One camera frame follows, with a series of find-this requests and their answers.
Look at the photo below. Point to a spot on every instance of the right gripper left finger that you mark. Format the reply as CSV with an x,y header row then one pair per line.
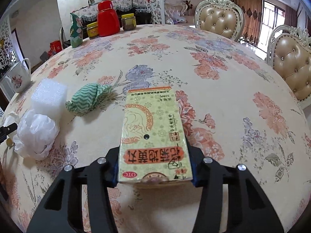
x,y
60,210

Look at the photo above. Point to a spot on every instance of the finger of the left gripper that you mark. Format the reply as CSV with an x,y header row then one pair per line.
x,y
6,130

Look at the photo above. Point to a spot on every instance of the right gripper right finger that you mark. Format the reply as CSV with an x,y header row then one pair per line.
x,y
249,209

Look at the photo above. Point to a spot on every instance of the yellow medicine box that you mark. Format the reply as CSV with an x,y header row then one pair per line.
x,y
153,149

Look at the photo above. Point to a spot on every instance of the crumpled white plastic bag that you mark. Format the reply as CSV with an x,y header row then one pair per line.
x,y
35,135

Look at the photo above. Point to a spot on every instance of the white floral teapot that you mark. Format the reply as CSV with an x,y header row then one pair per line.
x,y
19,76

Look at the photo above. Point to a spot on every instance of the green striped cloth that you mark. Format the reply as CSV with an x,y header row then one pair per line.
x,y
87,98

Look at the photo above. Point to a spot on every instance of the floral tablecloth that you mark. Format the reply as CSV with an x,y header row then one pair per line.
x,y
170,80

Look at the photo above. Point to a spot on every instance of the green floral bottle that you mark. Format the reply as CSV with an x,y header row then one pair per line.
x,y
76,31

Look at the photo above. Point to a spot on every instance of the yellow lid jar left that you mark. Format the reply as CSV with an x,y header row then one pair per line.
x,y
92,30

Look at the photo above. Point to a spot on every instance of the yellow lid jar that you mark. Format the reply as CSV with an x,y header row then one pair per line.
x,y
92,30
128,22

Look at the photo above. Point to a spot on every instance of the red thermos jug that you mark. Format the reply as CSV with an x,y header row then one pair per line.
x,y
108,22

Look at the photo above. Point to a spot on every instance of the yellow lid jar right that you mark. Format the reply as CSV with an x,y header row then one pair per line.
x,y
128,22

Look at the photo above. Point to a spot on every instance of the near beige tufted chair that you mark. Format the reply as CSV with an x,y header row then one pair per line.
x,y
288,53

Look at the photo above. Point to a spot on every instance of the beige tufted chair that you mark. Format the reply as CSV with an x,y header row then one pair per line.
x,y
288,53
222,17

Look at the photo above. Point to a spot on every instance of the light upholstered sofa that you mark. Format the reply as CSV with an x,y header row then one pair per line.
x,y
175,14

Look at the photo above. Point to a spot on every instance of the far beige tufted chair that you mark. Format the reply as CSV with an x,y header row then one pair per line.
x,y
222,17

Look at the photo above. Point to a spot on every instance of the brown patterned curtains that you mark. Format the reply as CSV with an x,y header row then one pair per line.
x,y
253,13

